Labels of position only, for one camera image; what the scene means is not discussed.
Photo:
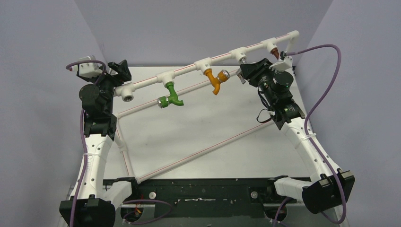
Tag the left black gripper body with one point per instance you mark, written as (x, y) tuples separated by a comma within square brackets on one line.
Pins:
[(111, 82)]

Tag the brown plastic faucet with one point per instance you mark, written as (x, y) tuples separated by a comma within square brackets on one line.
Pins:
[(275, 52)]

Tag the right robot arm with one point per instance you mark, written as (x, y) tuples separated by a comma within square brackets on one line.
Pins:
[(329, 185)]

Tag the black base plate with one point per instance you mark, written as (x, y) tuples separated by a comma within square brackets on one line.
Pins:
[(210, 198)]

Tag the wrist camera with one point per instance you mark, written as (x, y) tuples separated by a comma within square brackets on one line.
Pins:
[(89, 69), (284, 62)]

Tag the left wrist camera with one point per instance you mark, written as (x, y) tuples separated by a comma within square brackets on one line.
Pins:
[(89, 69)]

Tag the green plastic faucet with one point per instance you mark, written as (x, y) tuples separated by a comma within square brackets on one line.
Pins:
[(171, 99)]

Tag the orange plastic faucet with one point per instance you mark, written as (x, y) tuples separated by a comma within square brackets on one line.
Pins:
[(221, 77)]

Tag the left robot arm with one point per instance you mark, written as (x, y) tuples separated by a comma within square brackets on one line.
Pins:
[(89, 204)]

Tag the white PVC pipe frame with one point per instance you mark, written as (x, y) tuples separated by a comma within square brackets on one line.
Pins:
[(211, 136)]

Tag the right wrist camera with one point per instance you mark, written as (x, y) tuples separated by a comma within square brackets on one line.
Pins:
[(284, 62)]

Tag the chrome metal faucet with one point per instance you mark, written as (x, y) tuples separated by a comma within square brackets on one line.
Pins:
[(239, 74)]

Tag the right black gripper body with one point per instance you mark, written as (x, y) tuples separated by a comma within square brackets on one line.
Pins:
[(253, 72)]

